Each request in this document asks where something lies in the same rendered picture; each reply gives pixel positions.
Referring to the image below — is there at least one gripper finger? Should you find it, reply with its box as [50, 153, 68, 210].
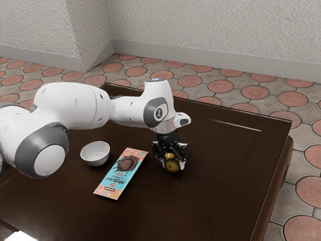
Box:
[151, 147, 166, 164]
[175, 147, 188, 170]

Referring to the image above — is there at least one green pear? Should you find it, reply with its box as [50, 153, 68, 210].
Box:
[164, 153, 181, 173]

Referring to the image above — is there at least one chocolate bar in pastel wrapper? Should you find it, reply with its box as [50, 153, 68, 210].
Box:
[93, 147, 148, 201]

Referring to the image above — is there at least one white bowl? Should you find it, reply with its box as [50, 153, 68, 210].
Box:
[80, 141, 111, 167]

